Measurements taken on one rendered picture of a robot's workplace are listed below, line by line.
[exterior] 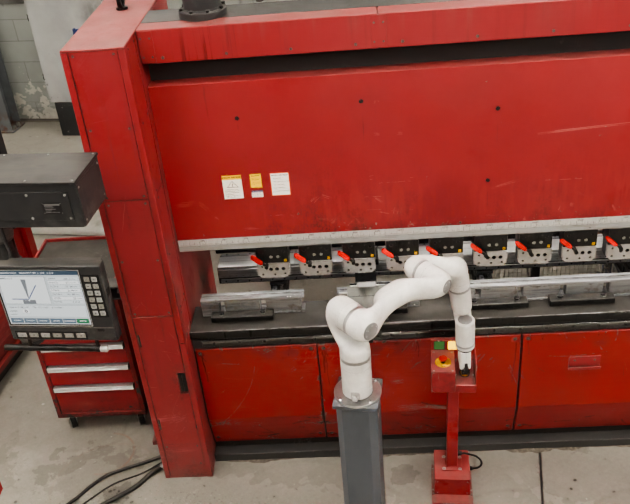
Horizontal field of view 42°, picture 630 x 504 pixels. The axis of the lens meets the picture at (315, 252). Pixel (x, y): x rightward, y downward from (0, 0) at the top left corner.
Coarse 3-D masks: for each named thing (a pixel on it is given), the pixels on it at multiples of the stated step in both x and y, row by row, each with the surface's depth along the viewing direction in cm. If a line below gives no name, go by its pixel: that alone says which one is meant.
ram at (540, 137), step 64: (448, 64) 331; (512, 64) 327; (576, 64) 327; (192, 128) 345; (256, 128) 345; (320, 128) 344; (384, 128) 343; (448, 128) 343; (512, 128) 342; (576, 128) 341; (192, 192) 362; (320, 192) 360; (384, 192) 359; (448, 192) 359; (512, 192) 358; (576, 192) 357
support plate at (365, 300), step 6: (348, 288) 388; (354, 288) 388; (360, 288) 388; (366, 288) 387; (372, 288) 387; (378, 288) 386; (348, 294) 384; (354, 294) 384; (360, 294) 383; (366, 294) 383; (372, 294) 383; (354, 300) 380; (360, 300) 379; (366, 300) 379; (372, 300) 379; (366, 306) 375
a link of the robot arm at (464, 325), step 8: (456, 320) 353; (464, 320) 352; (472, 320) 352; (456, 328) 354; (464, 328) 350; (472, 328) 351; (456, 336) 357; (464, 336) 353; (472, 336) 354; (464, 344) 356; (472, 344) 357
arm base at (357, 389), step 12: (348, 372) 315; (360, 372) 314; (336, 384) 330; (348, 384) 318; (360, 384) 317; (372, 384) 329; (336, 396) 324; (348, 396) 322; (360, 396) 320; (372, 396) 323
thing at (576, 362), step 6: (570, 360) 393; (576, 360) 393; (582, 360) 393; (588, 360) 393; (594, 360) 393; (570, 366) 395; (576, 366) 395; (582, 366) 395; (588, 366) 395; (594, 366) 393; (600, 366) 393
